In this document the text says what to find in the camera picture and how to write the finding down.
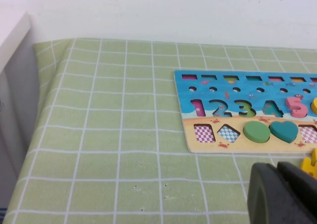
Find yellow number one piece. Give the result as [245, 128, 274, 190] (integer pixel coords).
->
[301, 157, 317, 179]

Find teal heart piece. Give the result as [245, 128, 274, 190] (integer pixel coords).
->
[269, 120, 299, 144]

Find green circle piece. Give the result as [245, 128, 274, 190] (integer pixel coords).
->
[243, 121, 271, 144]

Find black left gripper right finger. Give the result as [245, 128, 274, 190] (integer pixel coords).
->
[276, 161, 317, 224]

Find pink number five piece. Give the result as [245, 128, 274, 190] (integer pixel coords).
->
[285, 97, 309, 118]

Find blue wooden puzzle board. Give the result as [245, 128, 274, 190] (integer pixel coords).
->
[174, 69, 317, 154]

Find white side cabinet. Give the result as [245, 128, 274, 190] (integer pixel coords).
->
[0, 10, 40, 205]

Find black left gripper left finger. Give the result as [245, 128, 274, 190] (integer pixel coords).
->
[247, 162, 313, 224]

